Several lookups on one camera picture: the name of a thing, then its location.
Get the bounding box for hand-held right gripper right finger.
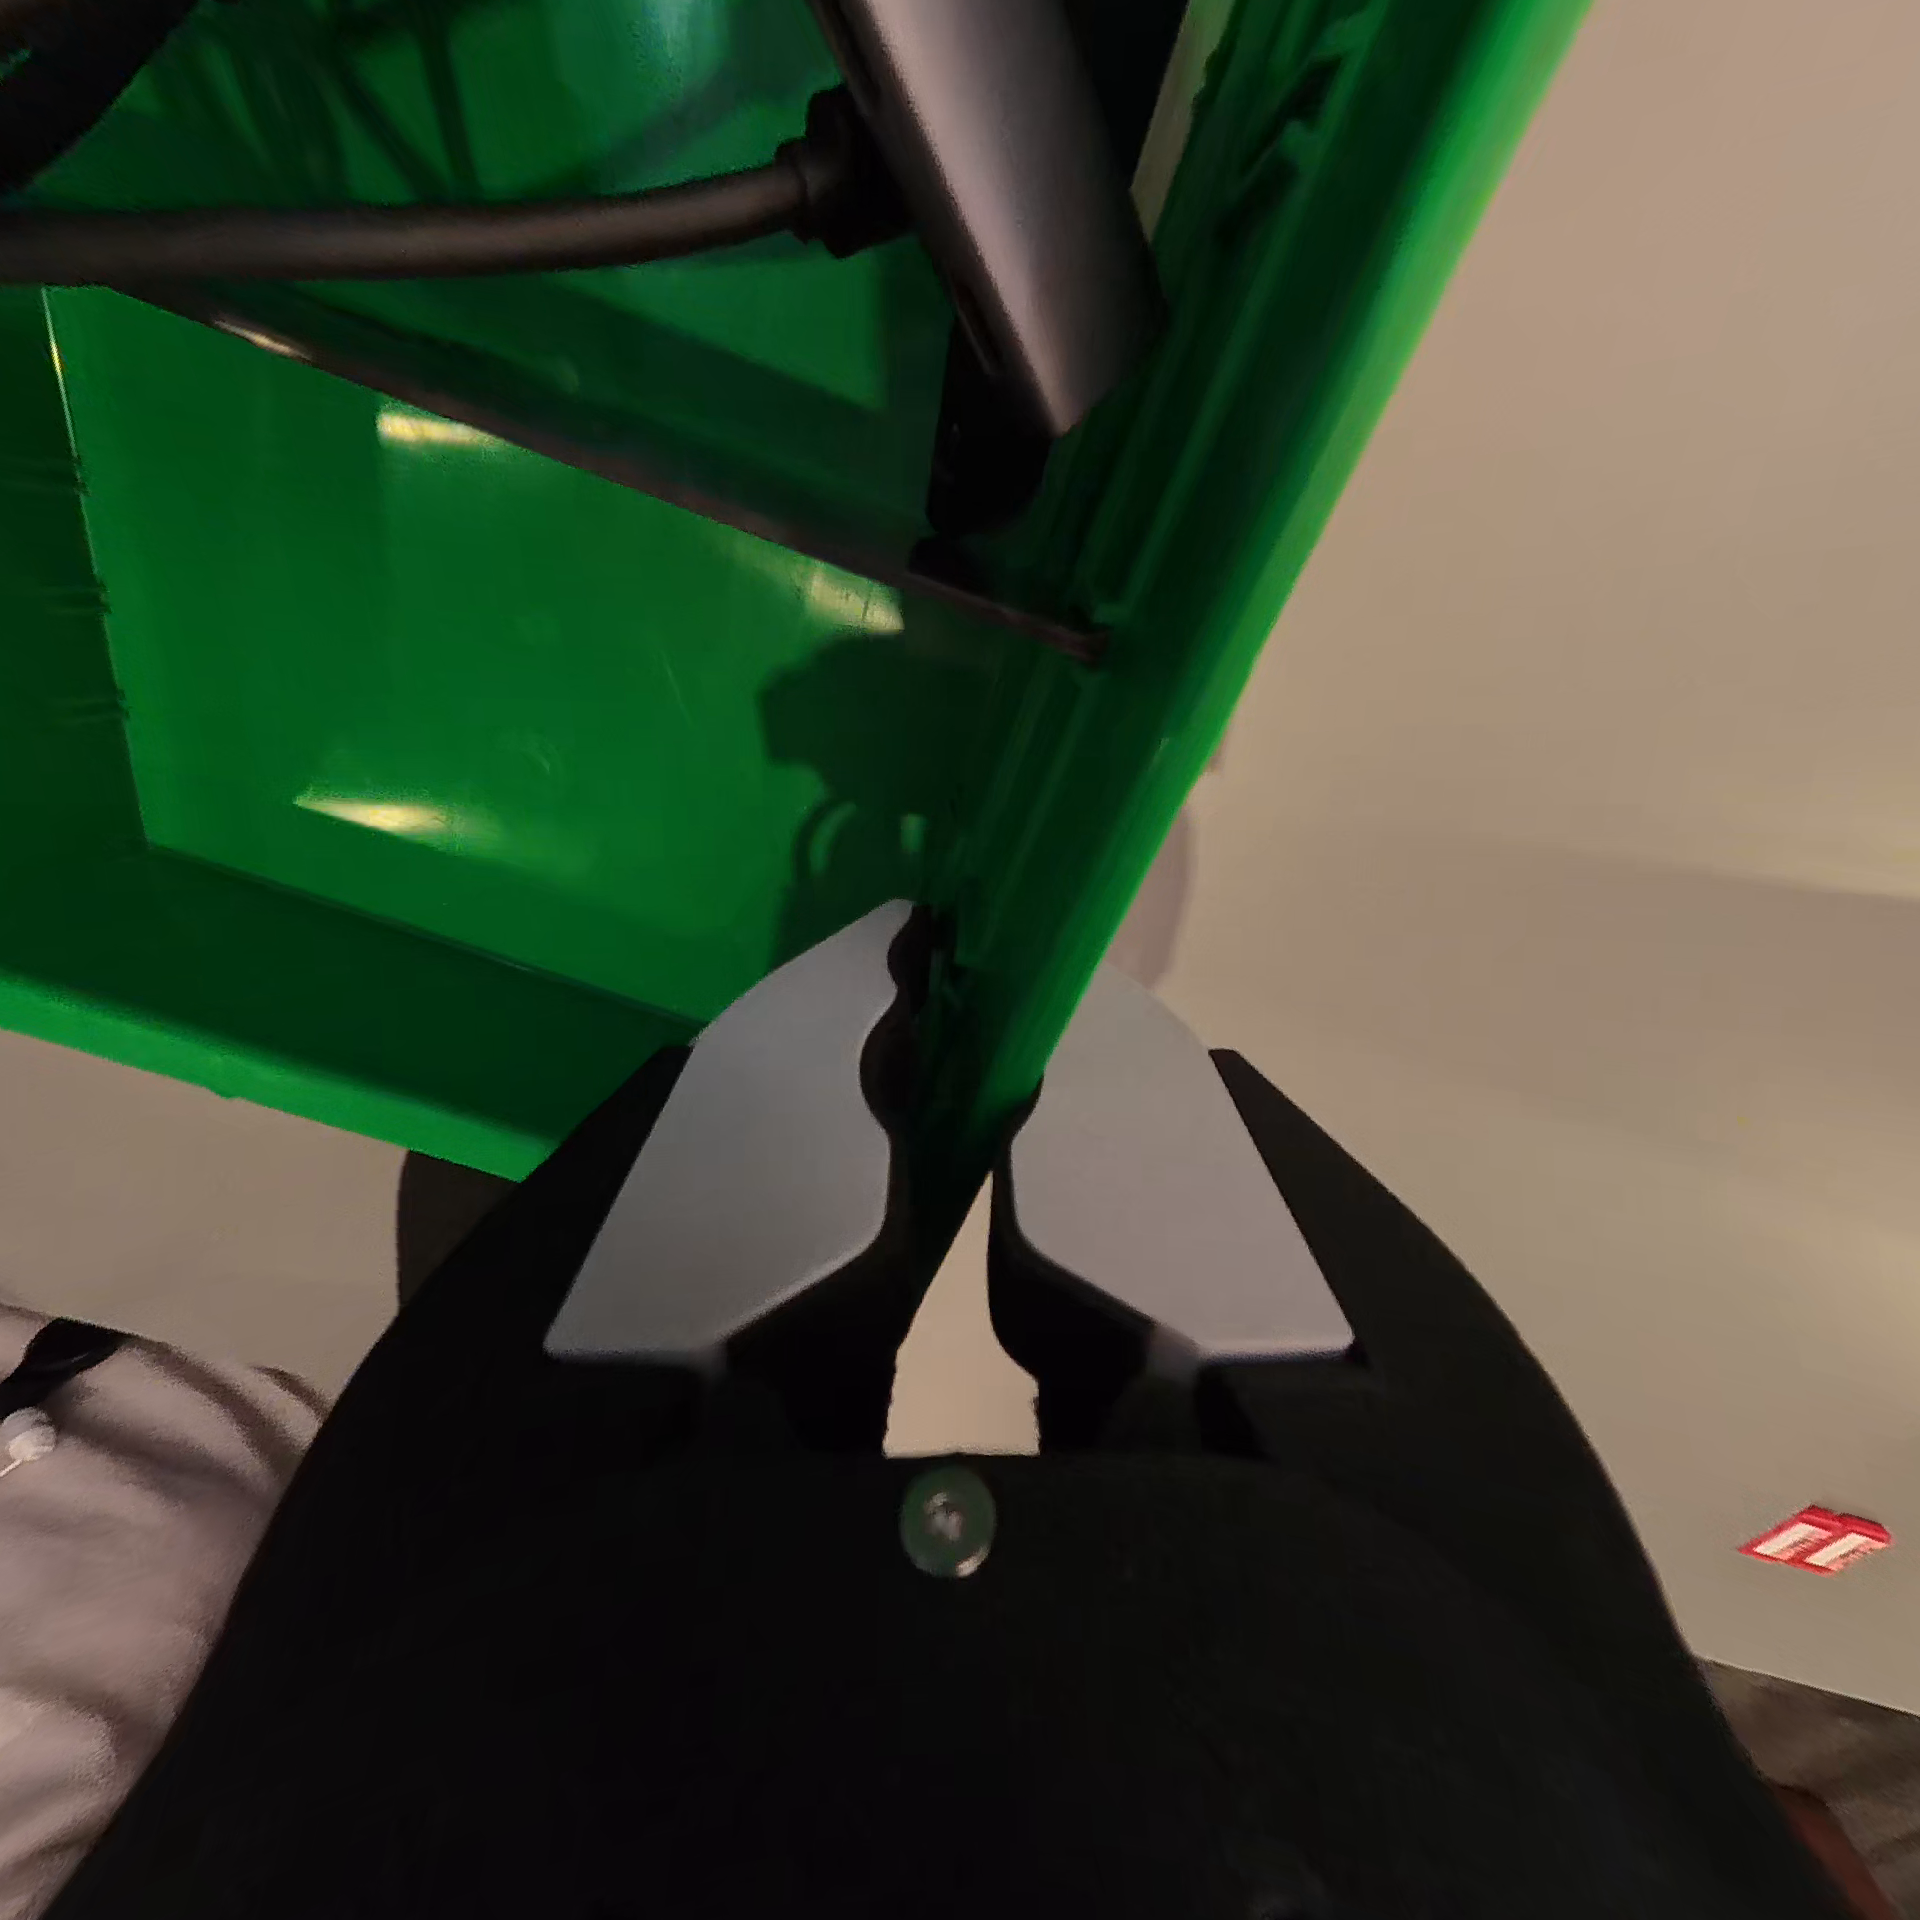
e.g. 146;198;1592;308
985;966;1360;1444

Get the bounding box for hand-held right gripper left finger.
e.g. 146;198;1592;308
544;896;922;1449

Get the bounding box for green plastic bin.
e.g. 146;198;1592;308
0;0;1595;1186

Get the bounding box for red exit sign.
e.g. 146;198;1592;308
1737;1504;1898;1578

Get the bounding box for person's grey shirt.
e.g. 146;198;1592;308
0;1302;336;1920

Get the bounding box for dark grey device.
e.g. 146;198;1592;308
815;0;1167;442

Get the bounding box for black cable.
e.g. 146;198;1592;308
0;90;906;291

